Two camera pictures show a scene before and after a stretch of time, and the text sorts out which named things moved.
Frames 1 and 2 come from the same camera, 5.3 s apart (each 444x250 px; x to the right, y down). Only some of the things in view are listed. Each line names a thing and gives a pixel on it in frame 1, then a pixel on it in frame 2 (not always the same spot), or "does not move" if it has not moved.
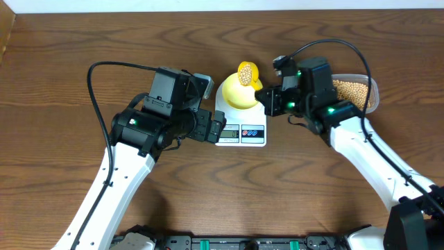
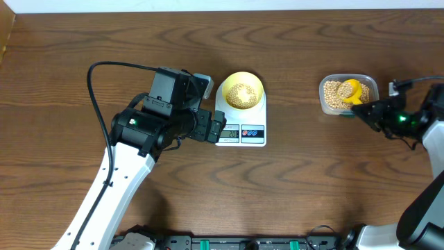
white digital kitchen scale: (243, 128) does not move
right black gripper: (270, 106) -> (379, 107)
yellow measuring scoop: (248, 72) -> (350, 91)
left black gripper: (200, 132) does not move
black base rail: (297, 242) does not move
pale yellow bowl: (237, 95) does not move
